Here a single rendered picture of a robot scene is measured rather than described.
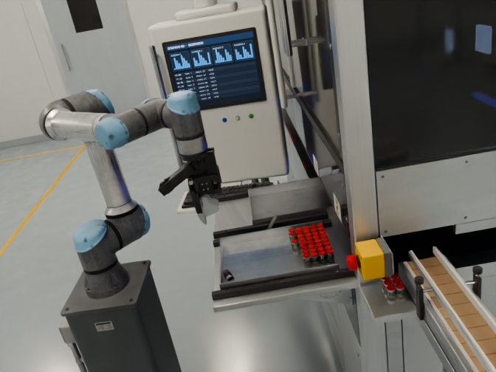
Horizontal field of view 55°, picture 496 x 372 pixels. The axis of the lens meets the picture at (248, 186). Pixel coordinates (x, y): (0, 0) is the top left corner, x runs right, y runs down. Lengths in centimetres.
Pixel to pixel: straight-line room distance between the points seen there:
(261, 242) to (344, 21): 79
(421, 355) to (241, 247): 63
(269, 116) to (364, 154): 102
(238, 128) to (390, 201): 107
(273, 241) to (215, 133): 76
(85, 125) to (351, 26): 69
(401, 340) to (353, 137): 64
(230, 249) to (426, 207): 64
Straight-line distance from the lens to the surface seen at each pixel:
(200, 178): 123
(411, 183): 124
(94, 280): 169
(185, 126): 119
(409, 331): 150
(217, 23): 206
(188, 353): 257
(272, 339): 252
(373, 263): 120
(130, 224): 168
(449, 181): 127
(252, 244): 157
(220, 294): 136
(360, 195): 121
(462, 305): 121
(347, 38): 109
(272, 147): 217
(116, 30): 677
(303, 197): 182
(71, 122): 137
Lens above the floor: 169
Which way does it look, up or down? 24 degrees down
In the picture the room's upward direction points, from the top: 11 degrees counter-clockwise
